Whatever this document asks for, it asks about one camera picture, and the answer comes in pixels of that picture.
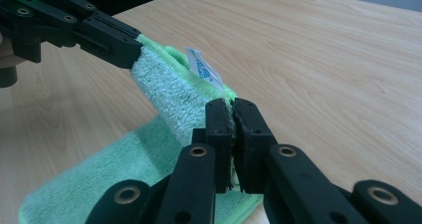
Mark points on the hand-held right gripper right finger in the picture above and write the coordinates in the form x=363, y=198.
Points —
x=253, y=147

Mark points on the light green towel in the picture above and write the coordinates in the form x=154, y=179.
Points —
x=166, y=84

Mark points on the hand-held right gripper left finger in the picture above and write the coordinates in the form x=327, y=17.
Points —
x=220, y=144

